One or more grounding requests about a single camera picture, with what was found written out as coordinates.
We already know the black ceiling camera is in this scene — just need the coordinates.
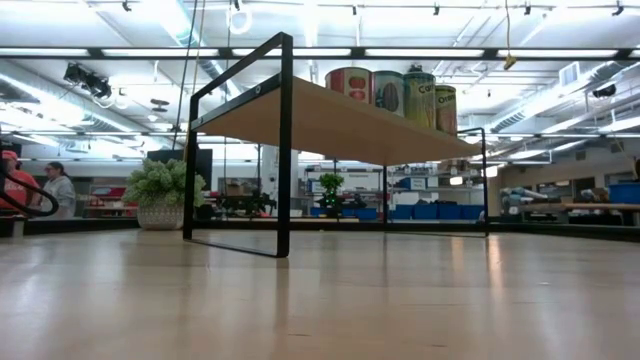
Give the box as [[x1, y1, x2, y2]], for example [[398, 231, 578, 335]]
[[63, 62, 113, 100]]

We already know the person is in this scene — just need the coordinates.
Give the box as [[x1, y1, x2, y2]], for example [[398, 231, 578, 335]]
[[39, 160, 77, 220], [0, 149, 42, 217]]

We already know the black frame wooden shelf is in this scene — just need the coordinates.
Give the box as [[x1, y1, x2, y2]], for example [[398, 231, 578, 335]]
[[182, 31, 490, 259]]

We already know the white ceiling vent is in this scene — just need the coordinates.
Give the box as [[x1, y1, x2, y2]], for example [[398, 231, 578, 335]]
[[558, 61, 581, 87]]

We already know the yellow hanging cable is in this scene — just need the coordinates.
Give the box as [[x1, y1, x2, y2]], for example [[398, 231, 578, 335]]
[[503, 0, 518, 71]]

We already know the black overhead beam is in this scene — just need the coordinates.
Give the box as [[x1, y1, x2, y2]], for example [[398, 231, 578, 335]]
[[0, 46, 640, 62]]

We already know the red storage rack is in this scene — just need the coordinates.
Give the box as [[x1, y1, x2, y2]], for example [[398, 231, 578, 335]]
[[88, 185, 127, 211]]

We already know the bushy plant in white pot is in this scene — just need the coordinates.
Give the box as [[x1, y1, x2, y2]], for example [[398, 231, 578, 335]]
[[122, 158, 207, 231]]

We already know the black monitor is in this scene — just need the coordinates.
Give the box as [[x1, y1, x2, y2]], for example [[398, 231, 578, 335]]
[[146, 148, 214, 191]]

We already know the black looped cable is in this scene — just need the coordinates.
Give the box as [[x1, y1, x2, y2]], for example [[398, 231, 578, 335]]
[[0, 144, 60, 219]]

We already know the white can with purple fruit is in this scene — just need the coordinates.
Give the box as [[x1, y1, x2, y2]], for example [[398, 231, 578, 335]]
[[372, 70, 406, 118]]

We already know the large blue bin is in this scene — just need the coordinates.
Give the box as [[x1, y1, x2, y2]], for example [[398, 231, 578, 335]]
[[607, 182, 640, 205]]

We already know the tall yellow green lettered can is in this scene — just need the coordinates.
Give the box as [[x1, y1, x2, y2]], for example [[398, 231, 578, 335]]
[[403, 69, 438, 130]]

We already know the tall yellow brown can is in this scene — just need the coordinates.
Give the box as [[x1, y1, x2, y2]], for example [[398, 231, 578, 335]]
[[434, 84, 458, 137]]

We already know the small green plant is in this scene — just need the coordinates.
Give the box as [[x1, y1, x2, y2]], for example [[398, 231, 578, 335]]
[[318, 172, 346, 219]]

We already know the thin black hanging cable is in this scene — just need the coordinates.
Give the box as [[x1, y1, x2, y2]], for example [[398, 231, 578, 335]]
[[172, 0, 200, 151]]

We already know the red white tomato can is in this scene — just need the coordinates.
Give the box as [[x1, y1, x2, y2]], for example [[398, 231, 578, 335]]
[[324, 66, 374, 105]]

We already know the wooden background table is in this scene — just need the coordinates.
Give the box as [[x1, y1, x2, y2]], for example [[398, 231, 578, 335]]
[[517, 202, 640, 226]]

